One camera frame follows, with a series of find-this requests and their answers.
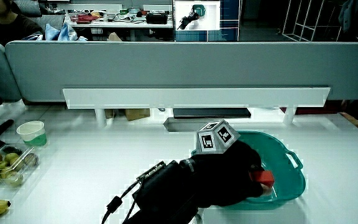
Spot red block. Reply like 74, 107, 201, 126
249, 170, 275, 188

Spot white and green paper cup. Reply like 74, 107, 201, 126
16, 120, 48, 147

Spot black cable with ferrite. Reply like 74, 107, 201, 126
101, 179, 143, 224

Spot black bag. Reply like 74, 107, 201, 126
145, 12, 169, 25

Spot clear plastic fruit container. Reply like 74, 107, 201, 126
0, 143, 40, 191

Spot silver metal tray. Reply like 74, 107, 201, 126
163, 117, 209, 133

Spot white background table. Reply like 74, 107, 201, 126
64, 14, 174, 42

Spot grey office chair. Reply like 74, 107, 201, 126
13, 0, 66, 31

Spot brown kiwi fruit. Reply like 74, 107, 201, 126
24, 152, 40, 167

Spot white desk shelf riser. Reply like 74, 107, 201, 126
62, 86, 331, 128

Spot wide grey partition panel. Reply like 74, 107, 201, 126
4, 40, 358, 103

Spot dark red flat object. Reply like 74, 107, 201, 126
279, 105, 343, 116

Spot person's right hand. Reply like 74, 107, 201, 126
191, 119, 275, 208

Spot brown cardboard box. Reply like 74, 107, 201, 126
124, 108, 151, 122

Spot flat black keyboard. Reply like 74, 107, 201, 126
172, 107, 252, 119

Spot white metal rack frame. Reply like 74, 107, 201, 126
282, 0, 344, 42

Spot monitor screen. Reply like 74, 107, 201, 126
172, 0, 241, 42

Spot teal plastic basin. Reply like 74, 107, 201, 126
191, 130, 307, 211

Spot blue plastic bags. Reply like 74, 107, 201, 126
44, 22, 88, 42

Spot red container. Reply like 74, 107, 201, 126
76, 14, 99, 25

